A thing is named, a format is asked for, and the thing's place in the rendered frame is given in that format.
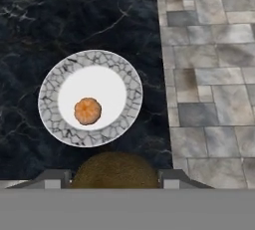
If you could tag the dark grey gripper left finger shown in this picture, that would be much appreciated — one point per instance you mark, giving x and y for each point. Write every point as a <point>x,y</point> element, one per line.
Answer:
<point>53,178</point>

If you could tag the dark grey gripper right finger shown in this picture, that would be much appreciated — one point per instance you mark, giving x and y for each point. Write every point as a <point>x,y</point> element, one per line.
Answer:
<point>173,178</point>

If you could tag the white plate with marbled rim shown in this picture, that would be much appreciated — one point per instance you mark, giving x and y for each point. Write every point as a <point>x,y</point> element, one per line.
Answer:
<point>96,84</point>

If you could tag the brown fuzzy kiwi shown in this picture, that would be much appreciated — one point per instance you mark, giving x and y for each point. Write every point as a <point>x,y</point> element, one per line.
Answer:
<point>115,171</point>

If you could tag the orange tangerine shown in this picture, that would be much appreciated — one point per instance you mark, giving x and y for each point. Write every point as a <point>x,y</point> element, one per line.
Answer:
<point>87,111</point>

